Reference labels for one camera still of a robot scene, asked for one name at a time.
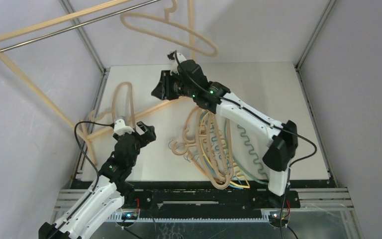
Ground metal hanging rod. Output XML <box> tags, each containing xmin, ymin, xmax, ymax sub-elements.
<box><xmin>0</xmin><ymin>0</ymin><xmax>156</xmax><ymax>52</ymax></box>

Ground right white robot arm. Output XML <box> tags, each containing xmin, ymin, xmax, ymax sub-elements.
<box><xmin>151</xmin><ymin>60</ymin><xmax>298</xmax><ymax>207</ymax></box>

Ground wooden clothes rack frame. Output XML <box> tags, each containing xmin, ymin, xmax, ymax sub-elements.
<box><xmin>0</xmin><ymin>0</ymin><xmax>208</xmax><ymax>164</ymax></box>

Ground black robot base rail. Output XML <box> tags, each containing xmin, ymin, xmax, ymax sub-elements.
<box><xmin>122</xmin><ymin>181</ymin><xmax>301</xmax><ymax>219</ymax></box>

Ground left black camera cable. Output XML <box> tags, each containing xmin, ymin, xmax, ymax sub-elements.
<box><xmin>74</xmin><ymin>120</ymin><xmax>116</xmax><ymax>192</ymax></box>

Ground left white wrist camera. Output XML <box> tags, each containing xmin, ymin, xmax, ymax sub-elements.
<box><xmin>113</xmin><ymin>118</ymin><xmax>134</xmax><ymax>136</ymax></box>

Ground black camera cable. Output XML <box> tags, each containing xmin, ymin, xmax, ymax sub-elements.
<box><xmin>169</xmin><ymin>51</ymin><xmax>318</xmax><ymax>239</ymax></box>
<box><xmin>74</xmin><ymin>120</ymin><xmax>116</xmax><ymax>192</ymax></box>

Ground right aluminium frame post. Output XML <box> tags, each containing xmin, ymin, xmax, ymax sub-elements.
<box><xmin>294</xmin><ymin>0</ymin><xmax>340</xmax><ymax>176</ymax></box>

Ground beige plastic hanger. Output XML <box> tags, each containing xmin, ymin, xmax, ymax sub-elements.
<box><xmin>170</xmin><ymin>107</ymin><xmax>231</xmax><ymax>189</ymax></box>
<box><xmin>196</xmin><ymin>111</ymin><xmax>235</xmax><ymax>190</ymax></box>
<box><xmin>120</xmin><ymin>0</ymin><xmax>219</xmax><ymax>58</ymax></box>
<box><xmin>88</xmin><ymin>82</ymin><xmax>136</xmax><ymax>129</ymax></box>

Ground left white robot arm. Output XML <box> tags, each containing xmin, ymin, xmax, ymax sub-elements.
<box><xmin>38</xmin><ymin>119</ymin><xmax>157</xmax><ymax>239</ymax></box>

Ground blue wire hanger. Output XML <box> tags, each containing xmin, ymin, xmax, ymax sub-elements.
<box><xmin>190</xmin><ymin>108</ymin><xmax>250</xmax><ymax>190</ymax></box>

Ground right black camera cable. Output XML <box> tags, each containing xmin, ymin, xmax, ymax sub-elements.
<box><xmin>169</xmin><ymin>51</ymin><xmax>318</xmax><ymax>239</ymax></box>

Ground green wavy wire hanger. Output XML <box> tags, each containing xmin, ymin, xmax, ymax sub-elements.
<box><xmin>224</xmin><ymin>119</ymin><xmax>269</xmax><ymax>185</ymax></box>

